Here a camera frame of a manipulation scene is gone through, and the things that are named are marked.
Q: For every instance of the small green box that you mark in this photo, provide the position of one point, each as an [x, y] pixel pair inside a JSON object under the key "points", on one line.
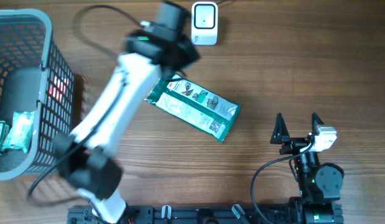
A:
{"points": [[4, 130]]}

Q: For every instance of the large green 3M package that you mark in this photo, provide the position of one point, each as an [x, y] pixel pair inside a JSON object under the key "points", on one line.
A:
{"points": [[195, 105]]}

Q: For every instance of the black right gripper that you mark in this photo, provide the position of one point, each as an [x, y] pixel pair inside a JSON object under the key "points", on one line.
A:
{"points": [[280, 135]]}

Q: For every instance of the grey plastic basket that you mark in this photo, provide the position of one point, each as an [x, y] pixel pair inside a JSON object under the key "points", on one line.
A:
{"points": [[29, 58]]}

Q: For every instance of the light green wipes pack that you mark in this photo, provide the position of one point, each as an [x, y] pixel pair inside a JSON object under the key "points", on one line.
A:
{"points": [[20, 134]]}

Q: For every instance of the red tissue pack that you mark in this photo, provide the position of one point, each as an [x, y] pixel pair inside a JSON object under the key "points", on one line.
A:
{"points": [[59, 87]]}

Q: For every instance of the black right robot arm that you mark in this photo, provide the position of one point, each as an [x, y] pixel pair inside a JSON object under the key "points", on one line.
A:
{"points": [[319, 184]]}

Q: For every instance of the white barcode scanner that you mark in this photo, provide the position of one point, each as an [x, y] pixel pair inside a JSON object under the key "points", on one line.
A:
{"points": [[204, 23]]}

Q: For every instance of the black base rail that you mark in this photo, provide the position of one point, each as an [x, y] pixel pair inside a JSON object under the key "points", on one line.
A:
{"points": [[277, 213]]}

